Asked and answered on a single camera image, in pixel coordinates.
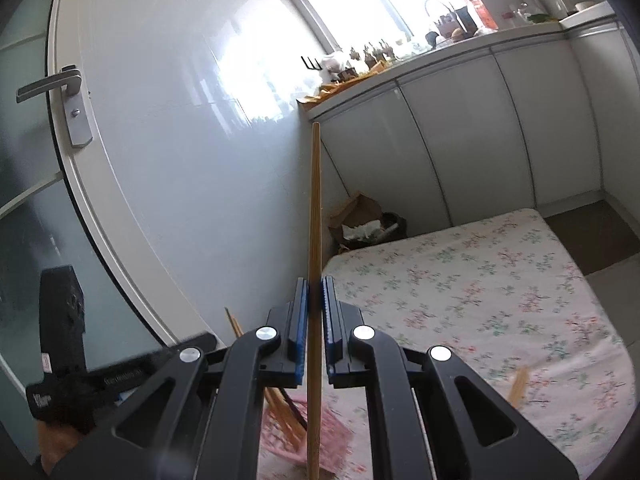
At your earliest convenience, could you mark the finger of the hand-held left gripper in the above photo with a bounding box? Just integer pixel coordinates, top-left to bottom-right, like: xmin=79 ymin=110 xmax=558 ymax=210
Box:
xmin=87 ymin=332 xmax=217 ymax=402

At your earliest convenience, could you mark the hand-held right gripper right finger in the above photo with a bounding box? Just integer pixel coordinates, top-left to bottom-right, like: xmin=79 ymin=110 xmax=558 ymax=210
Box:
xmin=320 ymin=275 xmax=581 ymax=480

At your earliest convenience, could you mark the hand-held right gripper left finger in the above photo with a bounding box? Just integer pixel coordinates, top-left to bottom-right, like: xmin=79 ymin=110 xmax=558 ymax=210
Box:
xmin=50 ymin=277 xmax=311 ymax=480

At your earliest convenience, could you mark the dark chopstick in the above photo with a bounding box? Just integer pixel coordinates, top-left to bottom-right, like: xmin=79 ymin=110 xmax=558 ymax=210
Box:
xmin=282 ymin=392 xmax=308 ymax=433

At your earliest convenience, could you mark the pink perforated utensil holder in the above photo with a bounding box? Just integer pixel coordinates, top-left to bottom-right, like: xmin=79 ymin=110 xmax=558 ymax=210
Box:
xmin=259 ymin=389 xmax=354 ymax=473

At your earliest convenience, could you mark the pile of wooden chopsticks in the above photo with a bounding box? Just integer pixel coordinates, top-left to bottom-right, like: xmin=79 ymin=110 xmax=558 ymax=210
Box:
xmin=506 ymin=366 xmax=532 ymax=407

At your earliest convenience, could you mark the person's left hand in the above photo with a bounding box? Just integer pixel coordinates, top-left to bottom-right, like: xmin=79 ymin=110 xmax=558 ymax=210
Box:
xmin=39 ymin=421 xmax=82 ymax=476

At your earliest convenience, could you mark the frosted glass door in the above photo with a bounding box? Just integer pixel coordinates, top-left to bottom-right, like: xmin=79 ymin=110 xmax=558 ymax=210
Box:
xmin=0 ymin=0 xmax=218 ymax=466

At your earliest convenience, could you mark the brown paper bag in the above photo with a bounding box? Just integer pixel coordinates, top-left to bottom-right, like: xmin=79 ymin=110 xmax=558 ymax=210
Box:
xmin=327 ymin=191 xmax=385 ymax=250

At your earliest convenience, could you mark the floral tablecloth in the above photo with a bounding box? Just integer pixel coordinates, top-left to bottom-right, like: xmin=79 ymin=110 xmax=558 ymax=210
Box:
xmin=322 ymin=208 xmax=640 ymax=480

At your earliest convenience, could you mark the white kitchen cabinet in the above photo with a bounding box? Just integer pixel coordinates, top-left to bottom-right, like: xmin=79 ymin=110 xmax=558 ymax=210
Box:
xmin=300 ymin=10 xmax=640 ymax=242

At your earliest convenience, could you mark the yellow paper pile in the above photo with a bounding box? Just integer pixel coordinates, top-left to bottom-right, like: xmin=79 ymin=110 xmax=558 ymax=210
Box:
xmin=309 ymin=60 xmax=389 ymax=104

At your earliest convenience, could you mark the brown floor mat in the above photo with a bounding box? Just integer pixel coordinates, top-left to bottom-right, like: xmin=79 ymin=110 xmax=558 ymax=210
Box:
xmin=544 ymin=199 xmax=634 ymax=274

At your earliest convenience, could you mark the white countertop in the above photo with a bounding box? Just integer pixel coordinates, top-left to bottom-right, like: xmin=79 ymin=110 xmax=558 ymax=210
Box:
xmin=297 ymin=0 xmax=617 ymax=112

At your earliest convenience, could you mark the kitchen window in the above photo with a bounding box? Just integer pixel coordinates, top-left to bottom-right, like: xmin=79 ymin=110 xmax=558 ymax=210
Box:
xmin=279 ymin=0 xmax=481 ymax=57

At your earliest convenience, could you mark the red bottle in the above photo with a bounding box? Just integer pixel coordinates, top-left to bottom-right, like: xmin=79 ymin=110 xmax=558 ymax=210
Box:
xmin=467 ymin=0 xmax=497 ymax=32

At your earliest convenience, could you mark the silver door handle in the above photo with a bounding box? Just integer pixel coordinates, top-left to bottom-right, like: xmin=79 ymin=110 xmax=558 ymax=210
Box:
xmin=16 ymin=65 xmax=94 ymax=149

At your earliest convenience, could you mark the basket with handle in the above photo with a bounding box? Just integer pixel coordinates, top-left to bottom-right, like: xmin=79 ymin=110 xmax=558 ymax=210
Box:
xmin=424 ymin=0 xmax=468 ymax=42

